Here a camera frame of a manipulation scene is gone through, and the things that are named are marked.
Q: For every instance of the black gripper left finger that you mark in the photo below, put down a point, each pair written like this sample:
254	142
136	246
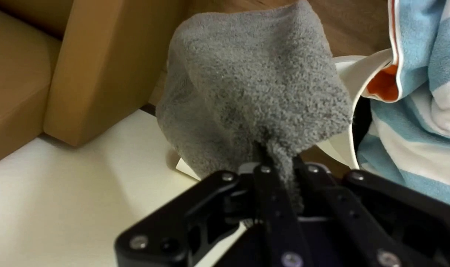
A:
183	231

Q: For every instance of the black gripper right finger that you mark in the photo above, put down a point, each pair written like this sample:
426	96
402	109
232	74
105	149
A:
376	223

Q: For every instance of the white laundry bin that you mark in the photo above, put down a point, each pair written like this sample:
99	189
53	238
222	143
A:
355	72

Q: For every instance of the gray towel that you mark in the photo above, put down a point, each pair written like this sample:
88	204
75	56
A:
236	82

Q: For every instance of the blue white striped towel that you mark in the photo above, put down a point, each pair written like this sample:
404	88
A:
408	137

